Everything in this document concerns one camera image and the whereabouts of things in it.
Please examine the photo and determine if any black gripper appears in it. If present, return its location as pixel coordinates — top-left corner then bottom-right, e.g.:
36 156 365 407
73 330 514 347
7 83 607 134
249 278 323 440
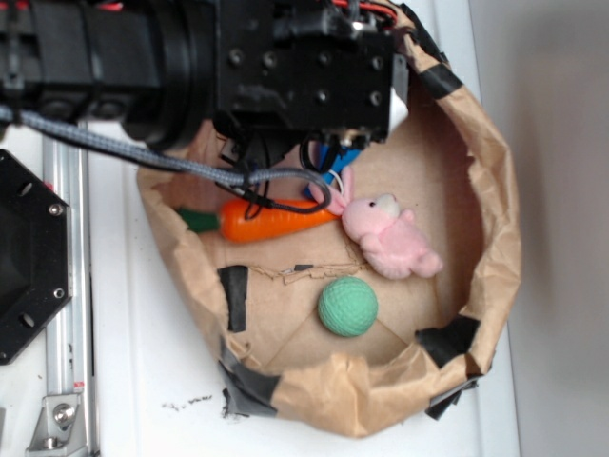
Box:
214 1 407 167

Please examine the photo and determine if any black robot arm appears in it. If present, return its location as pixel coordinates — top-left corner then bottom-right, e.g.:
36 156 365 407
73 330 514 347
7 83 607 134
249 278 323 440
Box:
1 1 408 168

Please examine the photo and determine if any blue plastic bottle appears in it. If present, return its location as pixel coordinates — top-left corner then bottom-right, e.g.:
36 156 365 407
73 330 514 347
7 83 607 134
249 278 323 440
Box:
314 145 362 186

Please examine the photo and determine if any orange toy carrot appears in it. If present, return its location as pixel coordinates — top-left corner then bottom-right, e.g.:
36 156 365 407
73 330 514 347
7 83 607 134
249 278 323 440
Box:
177 199 338 243

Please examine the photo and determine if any pink plush bunny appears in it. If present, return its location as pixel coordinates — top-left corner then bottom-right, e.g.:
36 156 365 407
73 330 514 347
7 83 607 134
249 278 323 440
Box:
326 166 443 280

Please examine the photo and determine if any green foam ball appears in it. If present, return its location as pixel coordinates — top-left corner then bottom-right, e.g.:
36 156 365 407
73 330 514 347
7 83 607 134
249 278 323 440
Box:
318 277 379 338

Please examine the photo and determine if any brown paper bag container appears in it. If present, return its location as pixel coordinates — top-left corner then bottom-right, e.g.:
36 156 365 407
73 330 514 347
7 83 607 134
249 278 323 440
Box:
137 5 521 437

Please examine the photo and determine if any grey braided cable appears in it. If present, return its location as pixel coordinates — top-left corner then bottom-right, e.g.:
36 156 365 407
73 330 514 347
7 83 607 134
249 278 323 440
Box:
0 105 331 214

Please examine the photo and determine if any aluminium extrusion rail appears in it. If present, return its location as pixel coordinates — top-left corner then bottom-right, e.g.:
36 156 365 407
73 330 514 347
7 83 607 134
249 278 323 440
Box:
42 138 94 395

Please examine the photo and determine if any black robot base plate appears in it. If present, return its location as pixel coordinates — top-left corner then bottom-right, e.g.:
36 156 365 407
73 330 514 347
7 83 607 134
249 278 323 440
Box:
1 149 68 366

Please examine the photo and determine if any metal corner bracket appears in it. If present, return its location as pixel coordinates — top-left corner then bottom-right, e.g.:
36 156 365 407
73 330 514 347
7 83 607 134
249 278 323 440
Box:
25 393 89 457

